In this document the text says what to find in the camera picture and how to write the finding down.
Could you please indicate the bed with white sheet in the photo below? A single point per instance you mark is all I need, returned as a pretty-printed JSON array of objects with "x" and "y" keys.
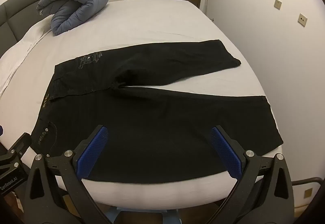
[{"x": 152, "y": 23}]

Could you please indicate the grey padded headboard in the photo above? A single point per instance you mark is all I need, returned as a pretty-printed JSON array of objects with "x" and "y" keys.
[{"x": 10, "y": 18}]

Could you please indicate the gold wall socket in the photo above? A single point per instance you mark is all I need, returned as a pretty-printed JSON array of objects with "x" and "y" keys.
[{"x": 308, "y": 192}]

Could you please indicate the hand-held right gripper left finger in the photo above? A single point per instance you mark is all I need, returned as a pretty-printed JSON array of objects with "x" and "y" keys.
[{"x": 94, "y": 149}]

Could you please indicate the rolled blue duvet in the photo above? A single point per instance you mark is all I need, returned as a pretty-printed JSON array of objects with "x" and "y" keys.
[{"x": 76, "y": 3}]

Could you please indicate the white pillow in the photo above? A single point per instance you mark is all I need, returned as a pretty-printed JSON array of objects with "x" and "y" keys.
[{"x": 25, "y": 43}]

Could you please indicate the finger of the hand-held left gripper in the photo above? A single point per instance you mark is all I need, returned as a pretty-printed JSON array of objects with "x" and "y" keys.
[{"x": 21, "y": 144}]

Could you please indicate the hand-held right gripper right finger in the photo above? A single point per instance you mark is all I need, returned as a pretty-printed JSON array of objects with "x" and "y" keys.
[{"x": 224, "y": 154}]

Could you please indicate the black pants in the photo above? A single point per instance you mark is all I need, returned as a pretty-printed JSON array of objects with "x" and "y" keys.
[{"x": 152, "y": 125}]

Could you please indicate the dark brown bed frame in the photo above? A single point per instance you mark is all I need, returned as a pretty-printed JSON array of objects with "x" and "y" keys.
[{"x": 304, "y": 180}]

